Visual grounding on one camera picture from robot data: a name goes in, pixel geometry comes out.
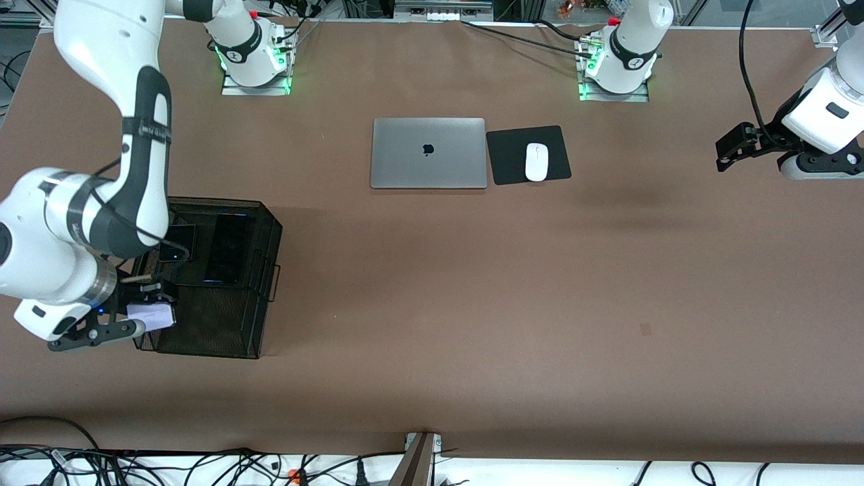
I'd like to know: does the black mouse pad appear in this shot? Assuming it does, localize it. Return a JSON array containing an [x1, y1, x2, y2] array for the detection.
[[486, 125, 572, 186]]

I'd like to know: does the small black smartphone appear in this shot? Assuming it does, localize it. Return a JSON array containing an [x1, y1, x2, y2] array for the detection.
[[159, 225, 197, 264]]

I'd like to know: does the lilac flip phone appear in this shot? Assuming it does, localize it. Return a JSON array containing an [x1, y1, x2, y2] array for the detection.
[[127, 302, 176, 333]]

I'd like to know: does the silver closed laptop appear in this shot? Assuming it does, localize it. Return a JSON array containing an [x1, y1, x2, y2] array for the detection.
[[370, 117, 488, 190]]

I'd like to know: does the black cable on table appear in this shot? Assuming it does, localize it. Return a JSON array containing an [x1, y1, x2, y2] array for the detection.
[[461, 19, 598, 58]]

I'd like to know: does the aluminium profile table leg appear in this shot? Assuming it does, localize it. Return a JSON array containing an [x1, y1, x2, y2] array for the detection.
[[388, 432, 443, 486]]

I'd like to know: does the black wire mesh desk organizer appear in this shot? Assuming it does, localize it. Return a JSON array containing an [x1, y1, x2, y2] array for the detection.
[[132, 196, 283, 359]]

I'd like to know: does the white power strip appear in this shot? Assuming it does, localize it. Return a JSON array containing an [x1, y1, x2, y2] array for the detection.
[[395, 0, 493, 21]]

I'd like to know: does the white computer mouse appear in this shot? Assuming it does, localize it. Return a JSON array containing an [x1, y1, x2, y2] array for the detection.
[[525, 142, 549, 182]]

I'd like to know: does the black looped floor cable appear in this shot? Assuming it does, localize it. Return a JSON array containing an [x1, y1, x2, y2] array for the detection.
[[0, 414, 102, 452]]

